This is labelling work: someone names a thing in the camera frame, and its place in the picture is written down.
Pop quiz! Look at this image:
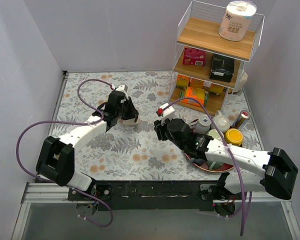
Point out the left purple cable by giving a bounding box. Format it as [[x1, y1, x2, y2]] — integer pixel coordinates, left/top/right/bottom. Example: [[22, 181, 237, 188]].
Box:
[[15, 78, 116, 228]]

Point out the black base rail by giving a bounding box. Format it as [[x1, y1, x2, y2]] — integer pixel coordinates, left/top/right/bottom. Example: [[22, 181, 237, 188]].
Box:
[[67, 178, 243, 213]]

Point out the pink sponge box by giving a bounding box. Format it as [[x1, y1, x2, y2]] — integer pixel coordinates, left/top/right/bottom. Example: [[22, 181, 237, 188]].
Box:
[[182, 47, 206, 67]]

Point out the white wire wooden shelf rack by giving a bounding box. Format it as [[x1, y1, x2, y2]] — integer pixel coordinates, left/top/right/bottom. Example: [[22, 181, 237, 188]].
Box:
[[168, 0, 265, 115]]

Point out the red round tray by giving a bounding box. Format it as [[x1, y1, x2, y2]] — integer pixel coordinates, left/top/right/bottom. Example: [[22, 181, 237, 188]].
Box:
[[185, 119, 234, 173]]

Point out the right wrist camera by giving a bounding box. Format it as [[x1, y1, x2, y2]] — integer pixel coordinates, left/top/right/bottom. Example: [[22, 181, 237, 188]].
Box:
[[156, 103, 175, 125]]

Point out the white speckled mug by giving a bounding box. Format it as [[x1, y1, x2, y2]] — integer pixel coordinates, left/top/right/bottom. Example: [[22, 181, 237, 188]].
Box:
[[212, 110, 230, 134]]

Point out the blue grey mug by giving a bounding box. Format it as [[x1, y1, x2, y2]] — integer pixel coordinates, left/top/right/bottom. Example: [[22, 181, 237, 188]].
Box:
[[188, 157, 205, 166]]

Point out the pale green tall mug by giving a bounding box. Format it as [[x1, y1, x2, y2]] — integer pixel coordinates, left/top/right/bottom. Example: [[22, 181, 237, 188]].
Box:
[[206, 129, 224, 142]]

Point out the white ribbed mug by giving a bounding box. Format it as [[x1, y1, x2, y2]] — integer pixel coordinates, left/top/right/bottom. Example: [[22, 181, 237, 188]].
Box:
[[189, 114, 212, 135]]

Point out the red white drink can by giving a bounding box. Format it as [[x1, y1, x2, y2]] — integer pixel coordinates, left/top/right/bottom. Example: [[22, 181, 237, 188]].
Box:
[[231, 110, 251, 130]]

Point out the orange sponge box right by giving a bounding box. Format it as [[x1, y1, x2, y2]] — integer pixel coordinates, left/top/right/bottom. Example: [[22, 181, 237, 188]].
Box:
[[208, 83, 225, 96]]

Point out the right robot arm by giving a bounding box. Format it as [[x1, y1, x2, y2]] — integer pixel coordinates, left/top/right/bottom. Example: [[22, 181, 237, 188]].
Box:
[[153, 118, 299, 200]]

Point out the floral table mat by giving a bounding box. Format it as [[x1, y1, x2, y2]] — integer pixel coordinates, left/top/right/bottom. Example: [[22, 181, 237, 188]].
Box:
[[39, 71, 263, 182]]

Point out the orange sponge box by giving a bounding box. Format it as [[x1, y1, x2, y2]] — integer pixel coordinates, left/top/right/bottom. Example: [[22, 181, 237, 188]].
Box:
[[189, 78, 204, 89], [208, 83, 225, 96]]

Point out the yellow mug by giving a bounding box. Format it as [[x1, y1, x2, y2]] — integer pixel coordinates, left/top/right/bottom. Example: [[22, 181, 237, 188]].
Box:
[[224, 128, 244, 147]]

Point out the orange yellow sponge pack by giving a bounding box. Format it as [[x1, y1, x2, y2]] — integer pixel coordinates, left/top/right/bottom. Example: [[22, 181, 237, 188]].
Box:
[[176, 74, 191, 89]]

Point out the black box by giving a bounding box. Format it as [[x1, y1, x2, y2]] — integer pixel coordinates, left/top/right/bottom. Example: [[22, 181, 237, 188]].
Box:
[[209, 53, 235, 83]]

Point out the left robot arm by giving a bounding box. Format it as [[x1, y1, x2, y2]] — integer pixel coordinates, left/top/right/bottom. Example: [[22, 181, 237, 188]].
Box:
[[35, 88, 139, 200]]

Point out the toilet paper roll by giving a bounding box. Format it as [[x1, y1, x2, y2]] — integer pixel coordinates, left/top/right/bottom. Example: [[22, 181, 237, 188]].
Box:
[[218, 0, 257, 42]]

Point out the orange sponge box middle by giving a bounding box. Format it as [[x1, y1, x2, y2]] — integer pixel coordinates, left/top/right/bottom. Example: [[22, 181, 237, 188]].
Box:
[[189, 78, 204, 89]]

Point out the light green mug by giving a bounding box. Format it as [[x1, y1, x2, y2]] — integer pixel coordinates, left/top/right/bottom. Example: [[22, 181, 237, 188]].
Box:
[[206, 160, 226, 172]]

